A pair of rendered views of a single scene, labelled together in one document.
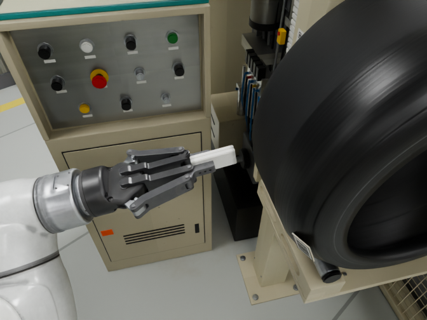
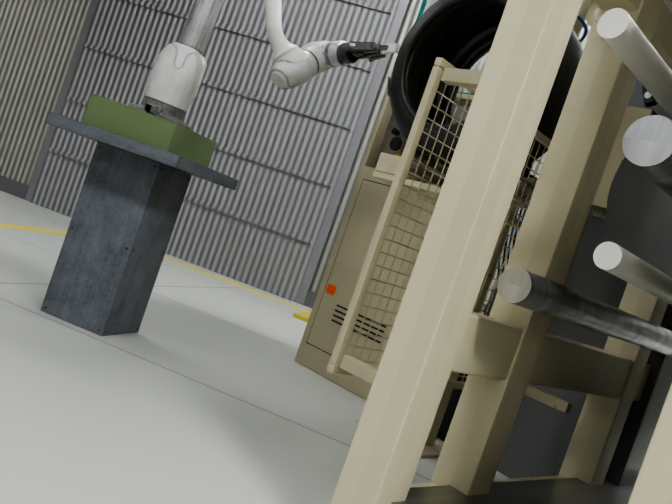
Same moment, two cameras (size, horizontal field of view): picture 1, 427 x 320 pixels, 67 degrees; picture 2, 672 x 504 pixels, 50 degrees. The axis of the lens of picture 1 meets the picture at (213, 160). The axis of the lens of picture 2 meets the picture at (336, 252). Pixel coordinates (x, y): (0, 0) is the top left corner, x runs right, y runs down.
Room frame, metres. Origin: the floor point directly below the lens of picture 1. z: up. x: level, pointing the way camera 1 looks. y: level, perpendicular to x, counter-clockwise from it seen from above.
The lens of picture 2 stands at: (-0.97, -2.04, 0.58)
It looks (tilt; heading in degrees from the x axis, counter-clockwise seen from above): 1 degrees down; 56
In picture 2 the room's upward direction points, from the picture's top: 19 degrees clockwise
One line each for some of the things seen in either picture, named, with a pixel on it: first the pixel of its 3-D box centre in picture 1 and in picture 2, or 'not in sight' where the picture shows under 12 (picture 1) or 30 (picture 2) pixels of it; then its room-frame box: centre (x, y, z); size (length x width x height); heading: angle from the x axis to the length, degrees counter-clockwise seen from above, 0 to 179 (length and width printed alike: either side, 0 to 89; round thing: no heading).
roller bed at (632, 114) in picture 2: not in sight; (621, 165); (0.83, -0.68, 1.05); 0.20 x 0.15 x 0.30; 13
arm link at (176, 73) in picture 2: not in sight; (176, 75); (-0.14, 0.47, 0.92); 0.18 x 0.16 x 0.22; 67
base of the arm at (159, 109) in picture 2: not in sight; (160, 111); (-0.16, 0.45, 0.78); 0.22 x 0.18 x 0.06; 50
